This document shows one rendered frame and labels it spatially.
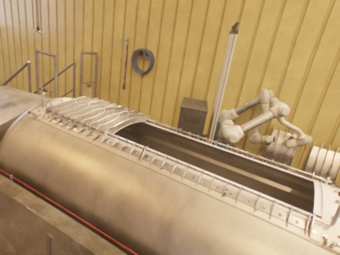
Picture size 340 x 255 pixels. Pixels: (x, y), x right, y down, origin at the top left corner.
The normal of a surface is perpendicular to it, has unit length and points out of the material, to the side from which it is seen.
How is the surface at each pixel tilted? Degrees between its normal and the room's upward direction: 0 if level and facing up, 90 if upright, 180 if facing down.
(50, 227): 90
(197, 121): 90
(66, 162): 55
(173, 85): 90
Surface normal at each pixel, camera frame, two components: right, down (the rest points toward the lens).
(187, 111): -0.13, 0.31
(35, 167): -0.40, -0.16
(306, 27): -0.49, 0.22
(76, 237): 0.12, -0.94
